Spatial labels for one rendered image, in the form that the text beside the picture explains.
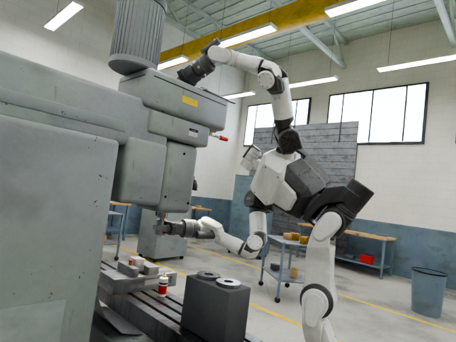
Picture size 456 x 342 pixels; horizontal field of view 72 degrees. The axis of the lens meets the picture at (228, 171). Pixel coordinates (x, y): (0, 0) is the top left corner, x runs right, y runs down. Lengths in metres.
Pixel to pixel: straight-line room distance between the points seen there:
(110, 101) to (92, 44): 7.57
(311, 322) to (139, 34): 1.38
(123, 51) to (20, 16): 7.09
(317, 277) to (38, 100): 1.26
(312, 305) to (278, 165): 0.61
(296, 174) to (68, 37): 7.64
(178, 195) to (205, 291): 0.45
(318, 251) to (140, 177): 0.82
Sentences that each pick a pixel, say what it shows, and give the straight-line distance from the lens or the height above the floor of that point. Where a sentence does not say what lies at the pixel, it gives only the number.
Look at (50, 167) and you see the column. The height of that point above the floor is 1.44.
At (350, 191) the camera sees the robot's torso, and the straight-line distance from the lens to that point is 1.44.
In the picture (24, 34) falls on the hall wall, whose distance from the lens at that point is 8.32.
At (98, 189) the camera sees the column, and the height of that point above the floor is 1.39.
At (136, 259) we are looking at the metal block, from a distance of 1.64.
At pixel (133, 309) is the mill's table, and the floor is 0.90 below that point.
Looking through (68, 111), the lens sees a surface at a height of 1.63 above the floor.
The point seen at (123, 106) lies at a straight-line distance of 1.27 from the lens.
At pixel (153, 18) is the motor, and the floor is 2.10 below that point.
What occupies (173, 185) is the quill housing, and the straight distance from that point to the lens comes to 1.40.
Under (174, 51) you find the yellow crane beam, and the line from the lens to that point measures 9.12.
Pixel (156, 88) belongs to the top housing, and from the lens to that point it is 1.33.
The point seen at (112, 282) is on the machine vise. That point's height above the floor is 0.97.
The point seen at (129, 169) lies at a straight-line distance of 1.26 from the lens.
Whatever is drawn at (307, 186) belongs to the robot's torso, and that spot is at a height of 1.50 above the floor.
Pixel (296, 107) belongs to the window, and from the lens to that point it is 10.26.
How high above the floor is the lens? 1.43
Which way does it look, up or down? 4 degrees up
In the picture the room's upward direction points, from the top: 7 degrees clockwise
